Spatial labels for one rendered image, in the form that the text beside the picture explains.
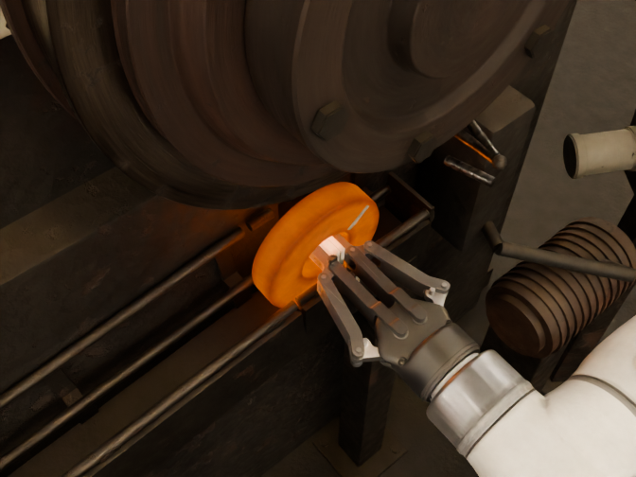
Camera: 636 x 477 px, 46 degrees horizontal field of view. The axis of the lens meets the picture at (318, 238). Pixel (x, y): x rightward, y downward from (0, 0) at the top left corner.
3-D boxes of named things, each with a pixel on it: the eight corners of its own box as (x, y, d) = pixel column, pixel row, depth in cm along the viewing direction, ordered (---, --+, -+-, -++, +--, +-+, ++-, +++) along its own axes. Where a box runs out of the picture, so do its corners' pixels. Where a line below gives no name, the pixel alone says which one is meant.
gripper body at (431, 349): (417, 419, 71) (354, 351, 75) (478, 368, 75) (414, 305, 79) (429, 389, 65) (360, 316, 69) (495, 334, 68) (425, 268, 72)
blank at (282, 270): (300, 291, 89) (318, 310, 88) (223, 287, 76) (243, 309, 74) (380, 191, 85) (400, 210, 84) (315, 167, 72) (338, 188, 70)
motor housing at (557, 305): (436, 423, 146) (486, 273, 103) (511, 359, 155) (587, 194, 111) (485, 473, 140) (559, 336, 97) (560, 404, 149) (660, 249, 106)
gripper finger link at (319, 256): (344, 278, 77) (322, 294, 76) (313, 246, 79) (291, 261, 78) (344, 271, 75) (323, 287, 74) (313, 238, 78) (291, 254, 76)
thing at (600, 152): (559, 155, 103) (567, 124, 98) (625, 147, 102) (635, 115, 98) (572, 188, 99) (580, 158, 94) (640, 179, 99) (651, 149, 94)
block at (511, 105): (407, 210, 106) (427, 83, 87) (446, 184, 110) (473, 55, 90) (461, 257, 102) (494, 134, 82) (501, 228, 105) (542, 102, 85)
